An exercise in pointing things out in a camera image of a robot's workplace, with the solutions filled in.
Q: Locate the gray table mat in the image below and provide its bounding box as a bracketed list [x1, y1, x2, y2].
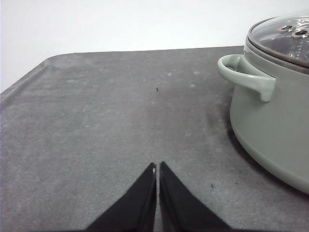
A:
[0, 46, 309, 232]

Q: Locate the green electric steamer pot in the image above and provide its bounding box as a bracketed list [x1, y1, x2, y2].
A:
[217, 50, 309, 193]

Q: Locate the glass steamer lid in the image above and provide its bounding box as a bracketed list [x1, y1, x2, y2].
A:
[247, 12, 309, 73]

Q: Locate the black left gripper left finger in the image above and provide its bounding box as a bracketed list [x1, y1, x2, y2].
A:
[86, 162, 157, 232]

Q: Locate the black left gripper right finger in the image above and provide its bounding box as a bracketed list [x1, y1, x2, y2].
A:
[159, 161, 234, 232]

